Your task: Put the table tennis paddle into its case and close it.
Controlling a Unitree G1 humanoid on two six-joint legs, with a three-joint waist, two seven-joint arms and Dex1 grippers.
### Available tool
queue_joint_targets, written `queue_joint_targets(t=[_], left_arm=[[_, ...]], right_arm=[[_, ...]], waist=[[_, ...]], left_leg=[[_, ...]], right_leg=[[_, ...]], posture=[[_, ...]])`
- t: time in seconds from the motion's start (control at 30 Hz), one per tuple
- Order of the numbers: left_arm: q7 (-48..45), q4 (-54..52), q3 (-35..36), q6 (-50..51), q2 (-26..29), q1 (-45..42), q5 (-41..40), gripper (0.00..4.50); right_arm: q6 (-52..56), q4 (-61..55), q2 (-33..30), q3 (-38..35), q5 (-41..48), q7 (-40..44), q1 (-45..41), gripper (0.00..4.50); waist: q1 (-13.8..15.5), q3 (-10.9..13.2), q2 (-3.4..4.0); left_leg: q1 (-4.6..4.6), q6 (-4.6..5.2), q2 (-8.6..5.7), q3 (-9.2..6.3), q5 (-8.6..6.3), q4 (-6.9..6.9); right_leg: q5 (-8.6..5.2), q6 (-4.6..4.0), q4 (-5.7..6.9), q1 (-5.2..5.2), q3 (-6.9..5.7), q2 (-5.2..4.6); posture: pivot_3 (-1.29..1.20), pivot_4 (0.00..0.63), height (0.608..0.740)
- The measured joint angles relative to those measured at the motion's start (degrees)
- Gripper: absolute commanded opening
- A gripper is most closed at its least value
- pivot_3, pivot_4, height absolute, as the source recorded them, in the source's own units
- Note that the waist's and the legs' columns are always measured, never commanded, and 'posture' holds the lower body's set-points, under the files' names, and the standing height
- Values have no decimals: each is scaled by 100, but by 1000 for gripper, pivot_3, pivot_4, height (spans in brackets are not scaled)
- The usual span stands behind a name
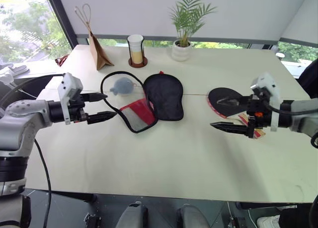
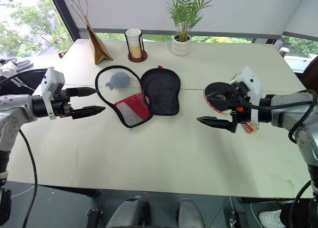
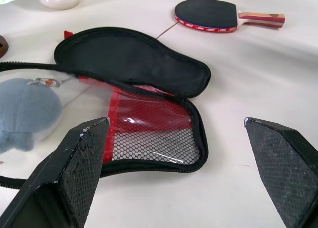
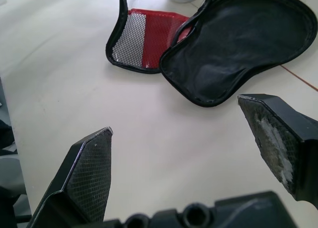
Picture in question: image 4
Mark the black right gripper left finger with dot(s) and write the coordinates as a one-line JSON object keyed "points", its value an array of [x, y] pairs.
{"points": [[89, 178]]}

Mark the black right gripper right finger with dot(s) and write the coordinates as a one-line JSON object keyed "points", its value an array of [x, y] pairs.
{"points": [[278, 143]]}

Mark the red black paddle case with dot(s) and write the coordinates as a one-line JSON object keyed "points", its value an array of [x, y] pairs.
{"points": [[236, 51]]}

